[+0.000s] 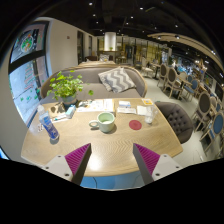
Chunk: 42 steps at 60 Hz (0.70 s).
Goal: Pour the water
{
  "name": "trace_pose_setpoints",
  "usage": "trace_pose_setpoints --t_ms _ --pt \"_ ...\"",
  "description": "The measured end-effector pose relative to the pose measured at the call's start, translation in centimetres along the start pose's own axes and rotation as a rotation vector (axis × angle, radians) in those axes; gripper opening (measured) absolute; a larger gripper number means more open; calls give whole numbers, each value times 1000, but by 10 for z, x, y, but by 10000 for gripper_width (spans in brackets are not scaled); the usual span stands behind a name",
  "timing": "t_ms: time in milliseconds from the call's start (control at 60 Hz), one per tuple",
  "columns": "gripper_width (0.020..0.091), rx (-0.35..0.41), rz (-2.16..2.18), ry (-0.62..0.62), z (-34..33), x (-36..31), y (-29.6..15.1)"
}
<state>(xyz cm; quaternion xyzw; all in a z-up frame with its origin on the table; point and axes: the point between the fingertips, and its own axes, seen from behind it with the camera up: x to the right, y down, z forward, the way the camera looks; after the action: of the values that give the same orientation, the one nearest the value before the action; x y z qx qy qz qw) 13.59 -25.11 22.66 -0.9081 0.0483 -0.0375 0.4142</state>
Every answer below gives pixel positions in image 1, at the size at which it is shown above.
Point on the dark tufted armchair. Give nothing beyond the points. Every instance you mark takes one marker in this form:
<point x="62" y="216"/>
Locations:
<point x="176" y="120"/>

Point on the ceiling spot lights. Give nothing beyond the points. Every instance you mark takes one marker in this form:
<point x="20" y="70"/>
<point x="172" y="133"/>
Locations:
<point x="90" y="4"/>

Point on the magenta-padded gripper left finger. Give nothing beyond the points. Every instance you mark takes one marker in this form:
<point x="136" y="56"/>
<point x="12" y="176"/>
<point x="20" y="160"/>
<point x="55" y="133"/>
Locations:
<point x="78" y="160"/>

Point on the clear plastic cup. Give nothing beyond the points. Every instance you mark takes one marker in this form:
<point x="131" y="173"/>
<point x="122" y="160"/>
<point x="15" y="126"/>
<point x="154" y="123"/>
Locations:
<point x="150" y="115"/>

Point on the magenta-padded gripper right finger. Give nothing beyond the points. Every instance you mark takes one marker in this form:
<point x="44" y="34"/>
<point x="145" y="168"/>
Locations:
<point x="146" y="159"/>

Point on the small light blue box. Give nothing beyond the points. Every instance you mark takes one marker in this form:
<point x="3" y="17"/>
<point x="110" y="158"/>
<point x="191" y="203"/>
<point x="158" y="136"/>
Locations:
<point x="70" y="111"/>

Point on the clear bottle with blue label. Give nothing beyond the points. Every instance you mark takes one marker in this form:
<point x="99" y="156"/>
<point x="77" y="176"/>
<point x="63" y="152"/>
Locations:
<point x="48" y="125"/>

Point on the flat round red coaster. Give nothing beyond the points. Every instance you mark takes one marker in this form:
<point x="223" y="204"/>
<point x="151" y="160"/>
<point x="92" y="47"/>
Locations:
<point x="135" y="125"/>

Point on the group of dining chairs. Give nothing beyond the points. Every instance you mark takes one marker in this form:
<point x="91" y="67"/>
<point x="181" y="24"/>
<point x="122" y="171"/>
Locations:
<point x="171" y="78"/>

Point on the white printed menu sheet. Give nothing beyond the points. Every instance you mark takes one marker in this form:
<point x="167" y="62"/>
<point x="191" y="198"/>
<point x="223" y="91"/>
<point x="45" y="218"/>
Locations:
<point x="96" y="105"/>

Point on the yellow square card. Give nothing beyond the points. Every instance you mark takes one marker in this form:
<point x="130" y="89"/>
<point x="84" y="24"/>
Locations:
<point x="147" y="101"/>

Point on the grey curved sofa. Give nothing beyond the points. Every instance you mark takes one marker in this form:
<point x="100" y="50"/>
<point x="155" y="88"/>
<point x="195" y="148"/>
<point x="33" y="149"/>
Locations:
<point x="90" y="76"/>

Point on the decorated window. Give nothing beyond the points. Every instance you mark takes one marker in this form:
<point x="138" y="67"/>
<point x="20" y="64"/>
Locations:
<point x="28" y="86"/>

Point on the green potted plant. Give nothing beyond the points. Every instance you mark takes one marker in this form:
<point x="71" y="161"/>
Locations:
<point x="66" y="86"/>

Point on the pale green mug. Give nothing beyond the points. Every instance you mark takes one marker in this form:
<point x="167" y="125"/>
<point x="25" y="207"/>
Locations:
<point x="106" y="122"/>

